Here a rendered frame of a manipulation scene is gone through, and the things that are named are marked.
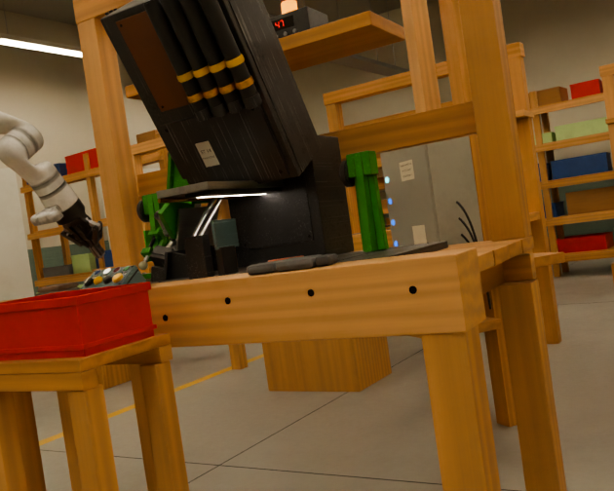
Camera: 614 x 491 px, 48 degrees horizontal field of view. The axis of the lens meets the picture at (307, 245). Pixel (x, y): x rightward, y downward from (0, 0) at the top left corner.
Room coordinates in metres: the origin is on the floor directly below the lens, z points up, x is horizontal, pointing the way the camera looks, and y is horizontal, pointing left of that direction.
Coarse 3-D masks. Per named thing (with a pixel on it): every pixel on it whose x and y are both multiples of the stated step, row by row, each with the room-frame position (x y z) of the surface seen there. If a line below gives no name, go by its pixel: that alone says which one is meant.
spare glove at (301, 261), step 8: (304, 256) 1.54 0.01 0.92; (312, 256) 1.50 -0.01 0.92; (320, 256) 1.48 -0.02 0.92; (328, 256) 1.48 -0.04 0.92; (336, 256) 1.52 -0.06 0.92; (256, 264) 1.55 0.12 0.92; (264, 264) 1.52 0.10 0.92; (272, 264) 1.51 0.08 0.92; (280, 264) 1.50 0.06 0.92; (288, 264) 1.49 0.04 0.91; (296, 264) 1.49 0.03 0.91; (304, 264) 1.48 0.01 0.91; (312, 264) 1.48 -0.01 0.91; (320, 264) 1.48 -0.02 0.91; (328, 264) 1.48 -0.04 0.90; (248, 272) 1.53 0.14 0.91; (256, 272) 1.52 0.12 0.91; (264, 272) 1.52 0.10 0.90; (272, 272) 1.52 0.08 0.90
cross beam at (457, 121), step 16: (432, 112) 2.00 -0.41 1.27; (448, 112) 1.98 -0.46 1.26; (464, 112) 1.96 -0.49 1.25; (352, 128) 2.13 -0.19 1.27; (368, 128) 2.11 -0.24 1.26; (384, 128) 2.08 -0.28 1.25; (400, 128) 2.06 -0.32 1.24; (416, 128) 2.03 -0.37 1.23; (432, 128) 2.01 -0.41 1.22; (448, 128) 1.98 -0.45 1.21; (464, 128) 1.96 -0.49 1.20; (352, 144) 2.14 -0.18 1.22; (368, 144) 2.11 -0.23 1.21; (384, 144) 2.08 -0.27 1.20; (400, 144) 2.06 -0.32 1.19; (416, 144) 2.04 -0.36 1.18; (144, 176) 2.56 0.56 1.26; (160, 176) 2.53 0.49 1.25; (144, 192) 2.57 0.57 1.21
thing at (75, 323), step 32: (96, 288) 1.59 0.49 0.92; (128, 288) 1.46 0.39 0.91; (0, 320) 1.46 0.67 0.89; (32, 320) 1.41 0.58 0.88; (64, 320) 1.36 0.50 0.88; (96, 320) 1.38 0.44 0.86; (128, 320) 1.46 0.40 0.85; (0, 352) 1.46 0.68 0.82; (32, 352) 1.41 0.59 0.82; (64, 352) 1.37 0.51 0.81; (96, 352) 1.37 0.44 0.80
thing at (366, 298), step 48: (192, 288) 1.60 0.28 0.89; (240, 288) 1.53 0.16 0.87; (288, 288) 1.47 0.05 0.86; (336, 288) 1.41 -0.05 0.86; (384, 288) 1.36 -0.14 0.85; (432, 288) 1.31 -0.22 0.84; (480, 288) 1.40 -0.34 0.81; (192, 336) 1.61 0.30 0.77; (240, 336) 1.54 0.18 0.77; (288, 336) 1.48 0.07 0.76; (336, 336) 1.42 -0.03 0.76; (384, 336) 1.37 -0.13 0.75
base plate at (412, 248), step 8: (392, 248) 1.84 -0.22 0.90; (400, 248) 1.78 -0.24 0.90; (408, 248) 1.72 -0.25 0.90; (416, 248) 1.67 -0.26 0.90; (424, 248) 1.71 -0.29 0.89; (432, 248) 1.76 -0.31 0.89; (440, 248) 1.81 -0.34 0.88; (344, 256) 1.79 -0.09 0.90; (352, 256) 1.73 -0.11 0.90; (360, 256) 1.68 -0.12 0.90; (368, 256) 1.62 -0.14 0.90; (376, 256) 1.57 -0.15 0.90; (384, 256) 1.53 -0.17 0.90; (216, 272) 1.96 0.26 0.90; (240, 272) 1.76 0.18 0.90; (168, 280) 1.91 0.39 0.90; (176, 280) 1.84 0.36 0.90
